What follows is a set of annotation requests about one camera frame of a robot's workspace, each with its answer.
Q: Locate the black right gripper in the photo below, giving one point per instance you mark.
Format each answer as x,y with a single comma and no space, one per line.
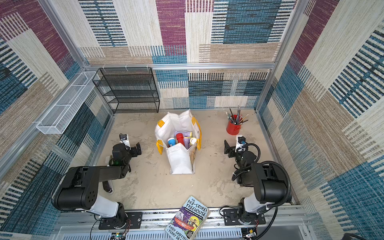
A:
229,147

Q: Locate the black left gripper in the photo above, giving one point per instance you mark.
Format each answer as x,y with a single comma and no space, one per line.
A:
133,150

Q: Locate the blue flashlight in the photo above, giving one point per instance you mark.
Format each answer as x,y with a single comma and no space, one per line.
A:
172,142

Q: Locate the purple flashlight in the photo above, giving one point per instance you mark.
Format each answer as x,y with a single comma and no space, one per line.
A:
187,134
187,142

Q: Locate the white tote bag yellow handles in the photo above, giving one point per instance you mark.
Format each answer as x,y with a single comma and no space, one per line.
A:
181,160

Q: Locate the red flashlight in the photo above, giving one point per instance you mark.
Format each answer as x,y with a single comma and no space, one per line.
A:
180,138

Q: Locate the purple flashlight lone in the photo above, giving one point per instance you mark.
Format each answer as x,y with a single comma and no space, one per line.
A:
193,141

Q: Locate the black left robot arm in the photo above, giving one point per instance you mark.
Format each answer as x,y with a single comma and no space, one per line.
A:
79,190

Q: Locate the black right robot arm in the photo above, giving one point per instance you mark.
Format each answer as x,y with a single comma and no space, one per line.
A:
271,184

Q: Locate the red pencil cup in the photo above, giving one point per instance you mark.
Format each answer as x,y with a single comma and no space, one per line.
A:
232,127

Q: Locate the treehouse paperback book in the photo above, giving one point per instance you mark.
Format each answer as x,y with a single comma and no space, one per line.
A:
188,220

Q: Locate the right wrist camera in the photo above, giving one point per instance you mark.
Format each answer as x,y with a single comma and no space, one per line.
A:
240,142

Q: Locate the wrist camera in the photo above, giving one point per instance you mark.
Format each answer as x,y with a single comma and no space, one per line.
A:
124,139
240,142

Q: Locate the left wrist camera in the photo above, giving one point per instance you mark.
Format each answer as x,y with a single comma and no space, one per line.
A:
124,139

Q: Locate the black wire mesh shelf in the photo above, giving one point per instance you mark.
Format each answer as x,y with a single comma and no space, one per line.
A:
128,90

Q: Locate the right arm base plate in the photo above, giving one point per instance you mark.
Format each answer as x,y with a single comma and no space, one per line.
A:
232,218

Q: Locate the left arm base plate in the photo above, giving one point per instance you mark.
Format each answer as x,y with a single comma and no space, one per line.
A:
116,223

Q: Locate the white wire mesh basket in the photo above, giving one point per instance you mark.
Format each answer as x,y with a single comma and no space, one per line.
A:
56,121

